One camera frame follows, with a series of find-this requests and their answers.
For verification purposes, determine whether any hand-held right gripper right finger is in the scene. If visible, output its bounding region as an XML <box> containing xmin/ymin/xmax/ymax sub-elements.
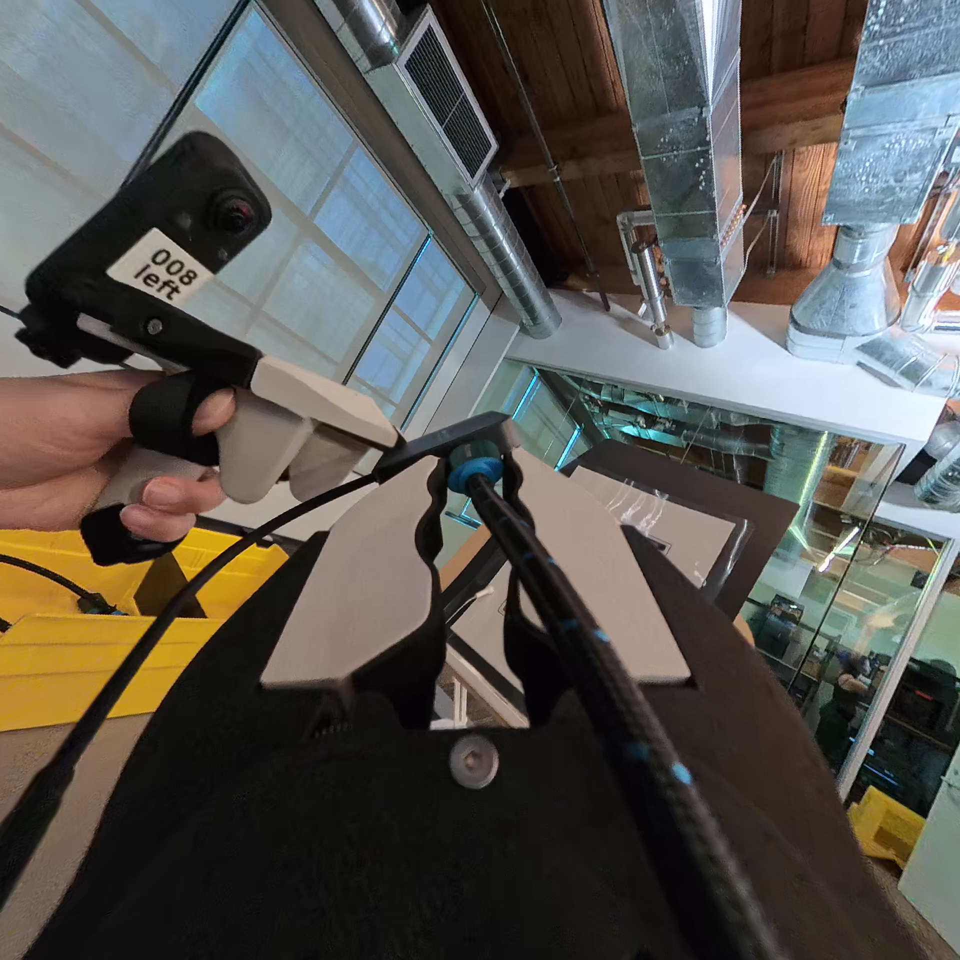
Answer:
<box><xmin>501</xmin><ymin>450</ymin><xmax>691</xmax><ymax>727</ymax></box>

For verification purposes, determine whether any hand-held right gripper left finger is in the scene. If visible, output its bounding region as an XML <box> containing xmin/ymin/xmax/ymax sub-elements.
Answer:
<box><xmin>258</xmin><ymin>456</ymin><xmax>450</xmax><ymax>729</ymax></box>

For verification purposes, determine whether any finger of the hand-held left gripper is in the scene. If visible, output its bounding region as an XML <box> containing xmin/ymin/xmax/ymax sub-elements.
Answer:
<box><xmin>249</xmin><ymin>356</ymin><xmax>400</xmax><ymax>453</ymax></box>
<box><xmin>216</xmin><ymin>390</ymin><xmax>366</xmax><ymax>505</ymax></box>

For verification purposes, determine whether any black adapter with thin cable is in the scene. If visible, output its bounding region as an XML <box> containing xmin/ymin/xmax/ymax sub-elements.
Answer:
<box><xmin>0</xmin><ymin>411</ymin><xmax>522</xmax><ymax>912</ymax></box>

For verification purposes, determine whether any black braided hdmi cable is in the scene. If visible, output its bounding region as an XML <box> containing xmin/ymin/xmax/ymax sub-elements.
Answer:
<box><xmin>446</xmin><ymin>442</ymin><xmax>789</xmax><ymax>960</ymax></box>

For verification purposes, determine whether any person's left hand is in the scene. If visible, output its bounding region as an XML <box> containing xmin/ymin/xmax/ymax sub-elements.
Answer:
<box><xmin>0</xmin><ymin>371</ymin><xmax>236</xmax><ymax>543</ymax></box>

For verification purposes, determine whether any laminated instruction sheet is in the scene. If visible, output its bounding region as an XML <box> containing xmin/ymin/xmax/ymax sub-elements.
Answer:
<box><xmin>573</xmin><ymin>465</ymin><xmax>751</xmax><ymax>590</ymax></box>

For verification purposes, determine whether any black sign board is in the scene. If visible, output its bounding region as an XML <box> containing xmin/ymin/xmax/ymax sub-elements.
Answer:
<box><xmin>558</xmin><ymin>438</ymin><xmax>802</xmax><ymax>622</ymax></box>

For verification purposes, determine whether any large grid window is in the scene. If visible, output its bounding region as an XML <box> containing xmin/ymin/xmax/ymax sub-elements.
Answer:
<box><xmin>0</xmin><ymin>0</ymin><xmax>481</xmax><ymax>432</ymax></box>

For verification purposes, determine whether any narrow glass window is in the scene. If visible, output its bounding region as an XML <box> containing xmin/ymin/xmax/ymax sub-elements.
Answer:
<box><xmin>495</xmin><ymin>360</ymin><xmax>594</xmax><ymax>466</ymax></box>

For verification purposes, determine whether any shiny metal pipe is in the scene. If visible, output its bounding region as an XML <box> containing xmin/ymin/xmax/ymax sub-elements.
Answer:
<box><xmin>616</xmin><ymin>210</ymin><xmax>676</xmax><ymax>351</ymax></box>

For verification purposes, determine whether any metal air vent unit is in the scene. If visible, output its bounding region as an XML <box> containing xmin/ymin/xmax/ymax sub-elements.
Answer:
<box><xmin>315</xmin><ymin>0</ymin><xmax>501</xmax><ymax>190</ymax></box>

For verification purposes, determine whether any small yellow plastic bin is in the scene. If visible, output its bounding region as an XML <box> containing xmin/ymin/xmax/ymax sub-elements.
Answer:
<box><xmin>847</xmin><ymin>783</ymin><xmax>929</xmax><ymax>871</ymax></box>

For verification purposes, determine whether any thin black cable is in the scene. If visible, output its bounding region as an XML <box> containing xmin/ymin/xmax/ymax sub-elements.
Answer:
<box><xmin>0</xmin><ymin>553</ymin><xmax>126</xmax><ymax>618</ymax></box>

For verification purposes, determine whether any spiral metal duct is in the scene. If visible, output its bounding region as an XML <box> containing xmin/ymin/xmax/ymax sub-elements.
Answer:
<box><xmin>453</xmin><ymin>180</ymin><xmax>564</xmax><ymax>340</ymax></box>

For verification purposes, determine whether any wide rectangular metal duct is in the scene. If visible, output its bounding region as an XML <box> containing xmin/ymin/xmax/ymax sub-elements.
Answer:
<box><xmin>786</xmin><ymin>0</ymin><xmax>960</xmax><ymax>391</ymax></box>

